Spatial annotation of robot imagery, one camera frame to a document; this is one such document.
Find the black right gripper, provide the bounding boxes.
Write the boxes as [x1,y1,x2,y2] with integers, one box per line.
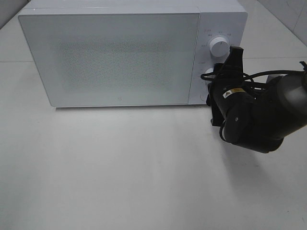
[207,46,245,126]

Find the white timer knob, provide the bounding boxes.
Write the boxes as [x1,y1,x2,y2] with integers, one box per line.
[201,68,215,81]

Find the round door release button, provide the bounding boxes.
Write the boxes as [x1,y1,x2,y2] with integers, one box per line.
[200,91,208,102]

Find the white microwave door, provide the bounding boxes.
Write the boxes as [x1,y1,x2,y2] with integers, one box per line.
[19,13,199,107]

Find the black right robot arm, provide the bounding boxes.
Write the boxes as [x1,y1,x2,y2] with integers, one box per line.
[201,63,307,153]

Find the white upper microwave knob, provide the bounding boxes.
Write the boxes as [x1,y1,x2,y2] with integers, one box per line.
[209,35,229,58]

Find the white microwave oven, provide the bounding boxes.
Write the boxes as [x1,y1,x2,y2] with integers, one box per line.
[18,0,248,107]

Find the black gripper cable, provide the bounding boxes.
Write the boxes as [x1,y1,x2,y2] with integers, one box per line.
[200,61,307,143]

